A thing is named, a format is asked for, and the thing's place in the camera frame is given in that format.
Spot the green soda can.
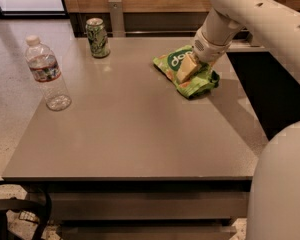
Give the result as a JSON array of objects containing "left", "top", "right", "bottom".
[{"left": 86, "top": 18, "right": 110, "bottom": 58}]

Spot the black chair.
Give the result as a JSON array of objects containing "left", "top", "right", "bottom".
[{"left": 0, "top": 180, "right": 53, "bottom": 240}]

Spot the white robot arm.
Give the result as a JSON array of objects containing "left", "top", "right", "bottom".
[{"left": 193, "top": 0, "right": 300, "bottom": 240}]

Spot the horizontal metal rail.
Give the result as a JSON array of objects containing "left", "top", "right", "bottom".
[{"left": 125, "top": 30, "right": 196, "bottom": 37}]

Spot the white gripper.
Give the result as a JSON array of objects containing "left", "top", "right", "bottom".
[{"left": 176, "top": 29, "right": 231, "bottom": 83}]

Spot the green rice chip bag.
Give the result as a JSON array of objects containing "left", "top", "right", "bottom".
[{"left": 153, "top": 45, "right": 220, "bottom": 99}]

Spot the clear plastic water bottle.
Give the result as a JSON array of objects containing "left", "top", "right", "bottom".
[{"left": 25, "top": 35, "right": 72, "bottom": 111}]

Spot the left metal wall bracket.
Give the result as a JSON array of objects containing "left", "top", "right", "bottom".
[{"left": 108, "top": 0, "right": 126, "bottom": 37}]

